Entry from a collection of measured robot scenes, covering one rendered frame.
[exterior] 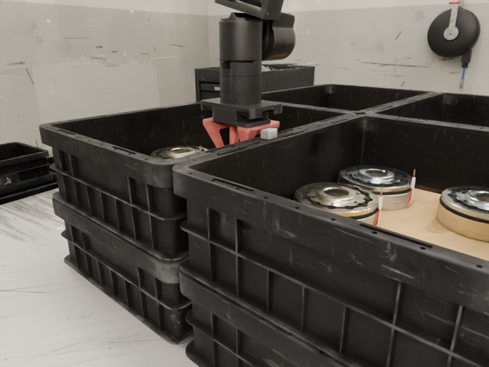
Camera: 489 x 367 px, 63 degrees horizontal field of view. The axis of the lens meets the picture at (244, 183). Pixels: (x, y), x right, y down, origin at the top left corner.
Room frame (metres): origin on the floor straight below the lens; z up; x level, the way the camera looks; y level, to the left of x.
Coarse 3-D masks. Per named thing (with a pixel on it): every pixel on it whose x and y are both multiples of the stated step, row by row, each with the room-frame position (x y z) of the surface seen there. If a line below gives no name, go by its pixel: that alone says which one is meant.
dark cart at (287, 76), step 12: (204, 72) 2.26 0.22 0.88; (216, 72) 2.22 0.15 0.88; (264, 72) 2.07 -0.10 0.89; (276, 72) 2.16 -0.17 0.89; (288, 72) 2.27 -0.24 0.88; (300, 72) 2.38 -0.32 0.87; (312, 72) 2.50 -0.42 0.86; (204, 84) 2.27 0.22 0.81; (216, 84) 2.22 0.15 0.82; (264, 84) 2.08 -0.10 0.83; (276, 84) 2.17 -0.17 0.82; (288, 84) 2.28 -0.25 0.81; (300, 84) 2.39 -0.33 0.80; (312, 84) 2.51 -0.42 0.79; (204, 96) 2.29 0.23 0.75; (216, 96) 2.24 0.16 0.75
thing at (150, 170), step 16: (128, 112) 0.66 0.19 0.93; (144, 112) 0.68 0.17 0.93; (320, 112) 0.69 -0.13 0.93; (336, 112) 0.67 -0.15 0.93; (48, 128) 0.53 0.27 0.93; (304, 128) 0.53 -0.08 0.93; (48, 144) 0.53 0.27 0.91; (64, 144) 0.50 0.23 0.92; (80, 144) 0.47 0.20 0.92; (96, 144) 0.44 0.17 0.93; (240, 144) 0.44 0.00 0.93; (96, 160) 0.44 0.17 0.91; (112, 160) 0.42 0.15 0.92; (128, 160) 0.40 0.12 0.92; (144, 160) 0.38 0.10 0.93; (160, 160) 0.38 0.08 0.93; (176, 160) 0.38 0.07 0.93; (128, 176) 0.40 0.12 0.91; (144, 176) 0.38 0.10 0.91; (160, 176) 0.37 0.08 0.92
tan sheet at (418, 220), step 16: (416, 192) 0.55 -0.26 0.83; (432, 192) 0.55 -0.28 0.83; (416, 208) 0.49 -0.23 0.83; (432, 208) 0.49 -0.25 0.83; (384, 224) 0.44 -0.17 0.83; (400, 224) 0.44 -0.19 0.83; (416, 224) 0.44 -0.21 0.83; (432, 224) 0.44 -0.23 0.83; (432, 240) 0.40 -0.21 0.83; (448, 240) 0.40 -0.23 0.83; (464, 240) 0.40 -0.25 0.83; (480, 256) 0.36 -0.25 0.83
